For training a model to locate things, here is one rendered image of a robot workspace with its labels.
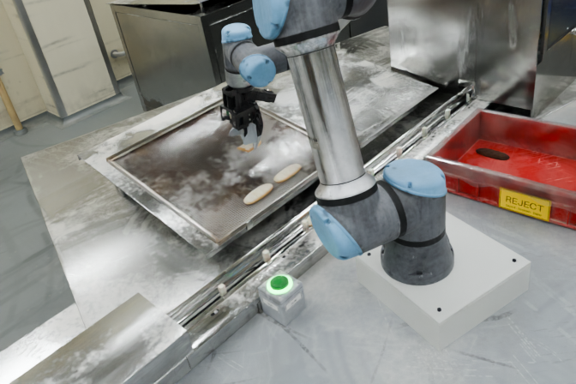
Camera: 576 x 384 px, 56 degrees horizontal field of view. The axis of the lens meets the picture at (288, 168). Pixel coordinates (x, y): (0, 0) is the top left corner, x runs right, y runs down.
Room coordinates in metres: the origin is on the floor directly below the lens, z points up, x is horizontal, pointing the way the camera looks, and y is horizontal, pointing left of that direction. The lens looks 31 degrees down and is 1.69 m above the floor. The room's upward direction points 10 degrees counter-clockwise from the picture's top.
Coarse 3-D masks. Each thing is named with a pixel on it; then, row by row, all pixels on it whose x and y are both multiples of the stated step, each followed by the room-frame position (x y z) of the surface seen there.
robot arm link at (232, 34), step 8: (232, 24) 1.33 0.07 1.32; (240, 24) 1.33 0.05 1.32; (224, 32) 1.30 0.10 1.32; (232, 32) 1.29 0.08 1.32; (240, 32) 1.29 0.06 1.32; (248, 32) 1.30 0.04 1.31; (224, 40) 1.30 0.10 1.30; (232, 40) 1.28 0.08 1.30; (240, 40) 1.28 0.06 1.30; (248, 40) 1.28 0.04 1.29; (224, 48) 1.30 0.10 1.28; (232, 48) 1.27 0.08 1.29; (224, 56) 1.31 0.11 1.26; (232, 72) 1.30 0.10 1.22
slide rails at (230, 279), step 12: (432, 120) 1.54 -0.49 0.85; (444, 120) 1.52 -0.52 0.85; (420, 132) 1.47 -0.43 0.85; (432, 132) 1.46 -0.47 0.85; (408, 144) 1.42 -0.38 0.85; (384, 156) 1.37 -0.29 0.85; (372, 168) 1.31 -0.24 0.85; (300, 228) 1.09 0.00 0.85; (312, 228) 1.08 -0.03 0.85; (276, 240) 1.06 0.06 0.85; (252, 264) 0.99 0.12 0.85; (264, 264) 0.98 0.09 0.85; (228, 276) 0.96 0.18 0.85; (240, 276) 0.96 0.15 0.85; (252, 276) 0.94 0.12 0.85; (216, 288) 0.93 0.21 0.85; (204, 300) 0.89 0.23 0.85; (192, 312) 0.86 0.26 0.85; (204, 312) 0.86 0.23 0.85; (192, 324) 0.83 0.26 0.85
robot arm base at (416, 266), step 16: (400, 240) 0.81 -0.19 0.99; (432, 240) 0.80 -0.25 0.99; (448, 240) 0.85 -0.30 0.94; (384, 256) 0.84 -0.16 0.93; (400, 256) 0.81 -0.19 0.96; (416, 256) 0.79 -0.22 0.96; (432, 256) 0.79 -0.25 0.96; (448, 256) 0.80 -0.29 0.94; (400, 272) 0.80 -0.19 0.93; (416, 272) 0.79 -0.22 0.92; (432, 272) 0.78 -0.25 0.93; (448, 272) 0.79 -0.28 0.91
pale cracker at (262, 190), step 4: (264, 184) 1.23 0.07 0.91; (268, 184) 1.23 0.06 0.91; (256, 188) 1.22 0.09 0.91; (260, 188) 1.22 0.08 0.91; (264, 188) 1.22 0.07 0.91; (268, 188) 1.22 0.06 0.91; (272, 188) 1.22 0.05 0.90; (252, 192) 1.20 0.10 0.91; (256, 192) 1.20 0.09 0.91; (260, 192) 1.20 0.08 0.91; (264, 192) 1.20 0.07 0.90; (268, 192) 1.21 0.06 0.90; (248, 196) 1.19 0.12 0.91; (252, 196) 1.19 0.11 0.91; (256, 196) 1.19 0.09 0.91; (260, 196) 1.19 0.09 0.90; (244, 200) 1.18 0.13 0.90; (248, 200) 1.18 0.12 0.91; (252, 200) 1.18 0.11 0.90; (256, 200) 1.18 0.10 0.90; (248, 204) 1.17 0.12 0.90
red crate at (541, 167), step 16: (480, 144) 1.38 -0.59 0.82; (496, 144) 1.37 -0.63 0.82; (464, 160) 1.31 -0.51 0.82; (480, 160) 1.29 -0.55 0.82; (496, 160) 1.28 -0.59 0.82; (512, 160) 1.27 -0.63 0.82; (528, 160) 1.25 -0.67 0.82; (544, 160) 1.24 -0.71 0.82; (560, 160) 1.23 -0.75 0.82; (528, 176) 1.18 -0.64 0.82; (544, 176) 1.17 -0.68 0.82; (560, 176) 1.16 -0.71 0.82; (448, 192) 1.17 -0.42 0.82; (464, 192) 1.14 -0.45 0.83; (480, 192) 1.11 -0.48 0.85; (496, 192) 1.08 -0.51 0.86; (560, 208) 0.97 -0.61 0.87; (560, 224) 0.96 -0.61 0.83
